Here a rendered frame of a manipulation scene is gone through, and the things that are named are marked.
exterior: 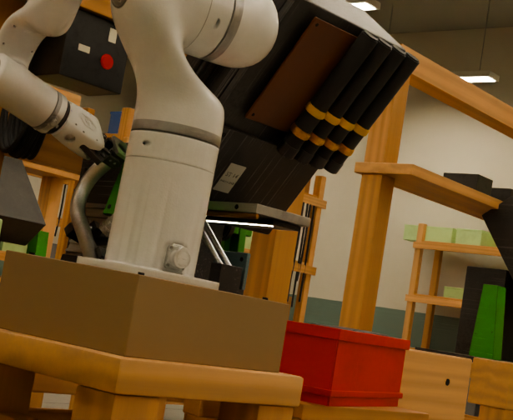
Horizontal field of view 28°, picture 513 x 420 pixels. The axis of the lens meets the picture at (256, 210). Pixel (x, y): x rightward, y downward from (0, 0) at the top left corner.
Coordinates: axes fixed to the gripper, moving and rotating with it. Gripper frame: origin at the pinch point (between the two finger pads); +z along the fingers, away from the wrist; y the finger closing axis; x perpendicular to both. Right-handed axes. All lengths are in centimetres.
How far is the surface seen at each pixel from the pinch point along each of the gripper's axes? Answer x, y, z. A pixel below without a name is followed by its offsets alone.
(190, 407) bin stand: 3, -59, 7
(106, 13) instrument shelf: -11.7, 32.5, -5.2
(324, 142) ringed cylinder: -32.1, -5.6, 29.2
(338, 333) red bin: -27, -65, 7
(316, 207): 145, 452, 512
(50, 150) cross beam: 21.5, 28.8, 8.8
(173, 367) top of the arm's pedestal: -23, -87, -35
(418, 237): 141, 563, 762
